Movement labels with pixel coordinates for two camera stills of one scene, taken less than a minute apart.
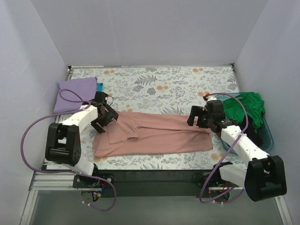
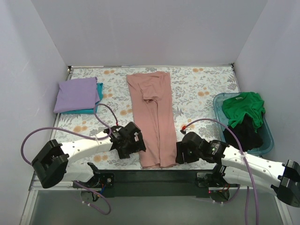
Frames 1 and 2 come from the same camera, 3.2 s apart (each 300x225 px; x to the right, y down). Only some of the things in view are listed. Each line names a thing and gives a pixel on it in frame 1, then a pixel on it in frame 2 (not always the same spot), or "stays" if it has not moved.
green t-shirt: [254, 104] stays
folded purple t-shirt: [73, 93] stays
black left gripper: [107, 117] -> [130, 147]
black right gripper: [199, 117] -> [182, 154]
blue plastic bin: [263, 129] stays
